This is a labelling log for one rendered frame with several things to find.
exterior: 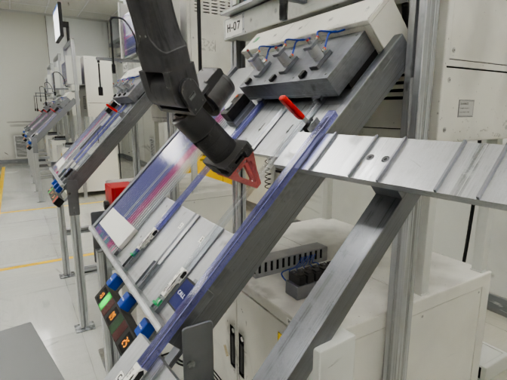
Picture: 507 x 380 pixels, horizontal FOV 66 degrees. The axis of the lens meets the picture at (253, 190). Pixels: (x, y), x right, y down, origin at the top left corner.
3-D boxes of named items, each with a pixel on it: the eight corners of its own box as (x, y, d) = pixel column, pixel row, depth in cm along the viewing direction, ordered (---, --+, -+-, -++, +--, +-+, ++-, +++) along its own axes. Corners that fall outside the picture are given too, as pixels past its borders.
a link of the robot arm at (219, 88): (140, 86, 63) (178, 89, 58) (178, 40, 67) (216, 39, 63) (176, 136, 71) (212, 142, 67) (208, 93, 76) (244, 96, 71)
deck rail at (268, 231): (192, 357, 64) (165, 341, 61) (187, 350, 66) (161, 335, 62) (415, 57, 80) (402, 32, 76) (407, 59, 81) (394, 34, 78)
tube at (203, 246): (160, 308, 70) (155, 305, 69) (158, 304, 71) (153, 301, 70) (321, 105, 81) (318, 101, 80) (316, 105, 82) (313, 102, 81)
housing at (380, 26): (398, 76, 81) (367, 19, 74) (268, 87, 122) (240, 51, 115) (418, 49, 83) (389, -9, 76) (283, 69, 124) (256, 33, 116)
